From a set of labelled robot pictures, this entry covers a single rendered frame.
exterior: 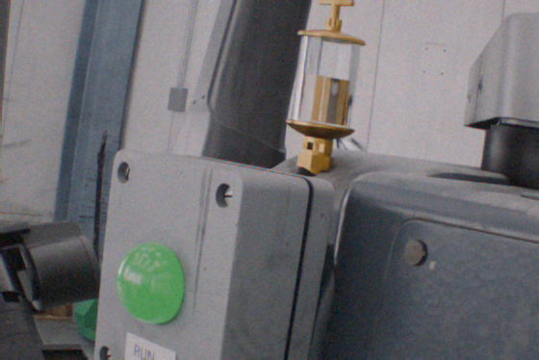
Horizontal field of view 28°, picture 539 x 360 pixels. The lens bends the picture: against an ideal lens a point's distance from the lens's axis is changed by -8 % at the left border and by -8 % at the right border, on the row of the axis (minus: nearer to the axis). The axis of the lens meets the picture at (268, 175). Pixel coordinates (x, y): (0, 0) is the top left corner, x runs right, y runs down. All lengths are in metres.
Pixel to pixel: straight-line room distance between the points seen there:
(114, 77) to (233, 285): 8.67
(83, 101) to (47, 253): 8.43
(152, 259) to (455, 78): 6.50
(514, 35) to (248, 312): 0.20
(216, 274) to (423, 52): 6.70
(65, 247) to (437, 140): 6.04
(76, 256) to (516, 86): 0.52
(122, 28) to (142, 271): 8.68
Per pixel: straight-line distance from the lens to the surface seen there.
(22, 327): 0.89
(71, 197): 9.39
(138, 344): 0.41
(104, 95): 9.00
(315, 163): 0.46
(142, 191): 0.41
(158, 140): 8.86
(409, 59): 7.13
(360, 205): 0.41
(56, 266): 0.93
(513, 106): 0.50
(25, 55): 9.07
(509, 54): 0.51
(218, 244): 0.38
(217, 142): 0.68
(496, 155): 0.50
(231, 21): 0.73
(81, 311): 6.05
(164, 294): 0.39
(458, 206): 0.38
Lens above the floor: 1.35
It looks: 3 degrees down
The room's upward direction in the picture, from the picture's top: 8 degrees clockwise
